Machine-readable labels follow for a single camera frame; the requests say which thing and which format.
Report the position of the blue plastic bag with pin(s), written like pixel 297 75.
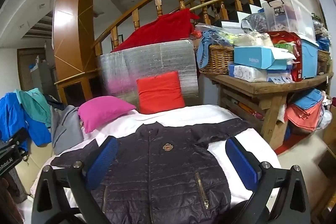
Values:
pixel 323 43

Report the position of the teal jacket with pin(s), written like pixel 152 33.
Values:
pixel 35 106

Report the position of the wooden pillar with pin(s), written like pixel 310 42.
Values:
pixel 73 24

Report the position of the blue jacket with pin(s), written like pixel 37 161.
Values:
pixel 13 119

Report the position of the orange-red pillow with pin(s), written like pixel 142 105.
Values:
pixel 160 92

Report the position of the blue cloth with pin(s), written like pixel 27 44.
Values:
pixel 206 43

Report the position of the dark quilted jacket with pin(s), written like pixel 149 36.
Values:
pixel 162 166

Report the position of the red gift box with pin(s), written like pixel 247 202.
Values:
pixel 286 40

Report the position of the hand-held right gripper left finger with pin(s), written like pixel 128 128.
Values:
pixel 103 161

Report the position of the wooden table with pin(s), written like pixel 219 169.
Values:
pixel 265 92

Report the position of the wicker basket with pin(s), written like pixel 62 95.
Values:
pixel 219 60

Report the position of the red blanket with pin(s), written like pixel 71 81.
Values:
pixel 157 31

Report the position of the white bed sheet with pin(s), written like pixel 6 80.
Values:
pixel 236 124

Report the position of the coral folded clothes stack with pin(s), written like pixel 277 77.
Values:
pixel 304 116

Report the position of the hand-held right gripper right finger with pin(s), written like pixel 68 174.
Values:
pixel 241 163

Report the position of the silver foil board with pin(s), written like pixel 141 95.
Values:
pixel 157 61

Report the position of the grey garment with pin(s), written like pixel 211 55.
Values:
pixel 65 127

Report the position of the light blue cardboard box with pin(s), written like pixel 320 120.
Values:
pixel 257 57

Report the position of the white flat box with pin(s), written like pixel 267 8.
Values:
pixel 223 26

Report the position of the clear plastic storage box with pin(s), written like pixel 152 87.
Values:
pixel 291 14

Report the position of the white tissue pack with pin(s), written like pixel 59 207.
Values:
pixel 248 73

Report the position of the dark plastic bag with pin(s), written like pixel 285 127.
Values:
pixel 254 22

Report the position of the cream plastic bag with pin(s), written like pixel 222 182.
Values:
pixel 253 39

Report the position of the light blue storage bin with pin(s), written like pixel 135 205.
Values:
pixel 309 58

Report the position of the blue folded clothes stack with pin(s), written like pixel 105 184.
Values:
pixel 308 98

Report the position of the pink pillow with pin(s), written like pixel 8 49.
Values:
pixel 101 112

